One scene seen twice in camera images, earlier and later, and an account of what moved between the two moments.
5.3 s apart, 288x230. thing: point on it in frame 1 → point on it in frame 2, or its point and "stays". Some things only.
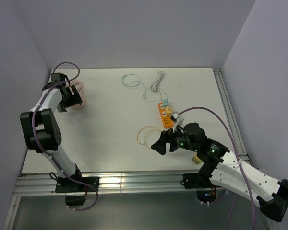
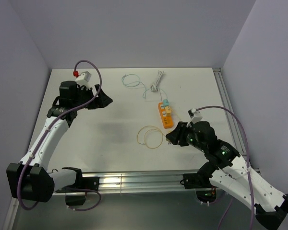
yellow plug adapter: [168, 110] stays
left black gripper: [75, 99] → [102, 101]
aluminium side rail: [243, 155] stays
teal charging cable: [129, 86] stays
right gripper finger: [160, 145] → [174, 136]
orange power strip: [167, 121] stays
